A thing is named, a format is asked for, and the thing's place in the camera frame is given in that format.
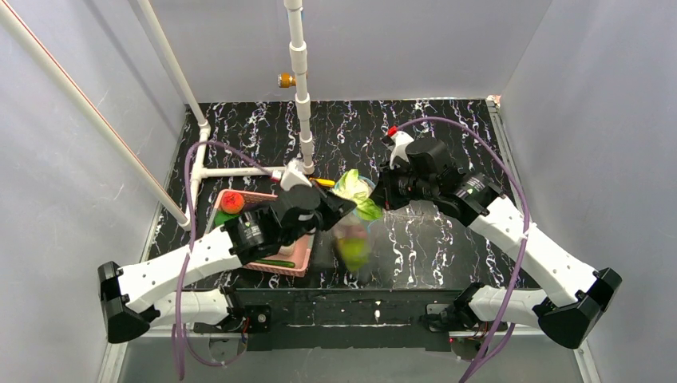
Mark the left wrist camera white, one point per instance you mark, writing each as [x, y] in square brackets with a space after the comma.
[292, 175]

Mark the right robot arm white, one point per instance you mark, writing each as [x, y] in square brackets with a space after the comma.
[571, 296]

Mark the green pear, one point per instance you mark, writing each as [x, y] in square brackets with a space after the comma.
[354, 252]

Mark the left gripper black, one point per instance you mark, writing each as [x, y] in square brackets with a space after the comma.
[332, 205]

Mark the red tomato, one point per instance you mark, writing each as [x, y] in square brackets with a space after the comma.
[232, 202]

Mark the clear zip top bag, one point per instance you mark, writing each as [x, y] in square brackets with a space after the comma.
[352, 226]

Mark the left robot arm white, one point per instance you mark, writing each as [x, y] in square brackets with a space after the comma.
[138, 297]

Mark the white bok choy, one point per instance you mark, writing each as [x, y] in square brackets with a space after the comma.
[287, 250]

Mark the green leafy vegetable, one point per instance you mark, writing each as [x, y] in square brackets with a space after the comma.
[222, 217]

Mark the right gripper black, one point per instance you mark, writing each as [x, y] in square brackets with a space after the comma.
[385, 189]

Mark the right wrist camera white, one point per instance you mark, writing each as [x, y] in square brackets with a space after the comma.
[397, 142]

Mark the yellow handle screwdriver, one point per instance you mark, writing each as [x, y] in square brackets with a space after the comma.
[324, 183]

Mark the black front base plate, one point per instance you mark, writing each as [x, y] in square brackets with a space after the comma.
[342, 318]

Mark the brass pipe fitting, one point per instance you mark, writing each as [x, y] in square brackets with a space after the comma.
[286, 81]

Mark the pink plastic basket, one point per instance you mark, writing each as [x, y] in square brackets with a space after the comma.
[302, 252]

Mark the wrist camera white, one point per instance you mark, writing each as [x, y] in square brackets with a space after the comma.
[292, 175]
[397, 142]

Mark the white green cabbage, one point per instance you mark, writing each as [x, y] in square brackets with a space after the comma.
[358, 189]

